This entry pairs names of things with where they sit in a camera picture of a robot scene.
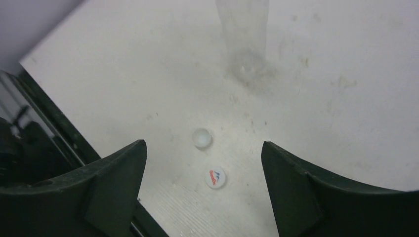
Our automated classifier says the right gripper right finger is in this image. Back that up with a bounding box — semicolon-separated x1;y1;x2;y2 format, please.
261;141;419;237

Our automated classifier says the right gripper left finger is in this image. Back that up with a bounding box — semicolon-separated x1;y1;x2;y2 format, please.
0;140;147;237

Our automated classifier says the white printed bottle cap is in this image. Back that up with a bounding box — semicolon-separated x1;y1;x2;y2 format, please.
205;167;227;189

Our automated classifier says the clear plastic bottle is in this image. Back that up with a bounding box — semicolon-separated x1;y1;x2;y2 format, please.
215;0;270;86

